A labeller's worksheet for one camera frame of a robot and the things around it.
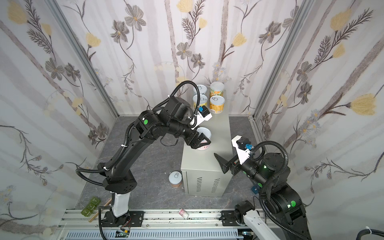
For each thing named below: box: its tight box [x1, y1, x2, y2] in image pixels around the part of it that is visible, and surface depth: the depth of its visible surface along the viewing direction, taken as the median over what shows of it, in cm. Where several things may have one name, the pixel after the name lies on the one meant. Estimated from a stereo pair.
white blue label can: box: [197, 84, 208, 95], surface depth 80 cm
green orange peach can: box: [209, 81, 225, 98], surface depth 78 cm
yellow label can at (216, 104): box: [209, 95, 226, 114], surface depth 74 cm
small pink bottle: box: [178, 208, 190, 220], surface depth 76 cm
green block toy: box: [80, 196, 101, 217], surface depth 78 cm
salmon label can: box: [168, 170, 183, 188], surface depth 85 cm
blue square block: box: [251, 186, 259, 195], surface depth 84 cm
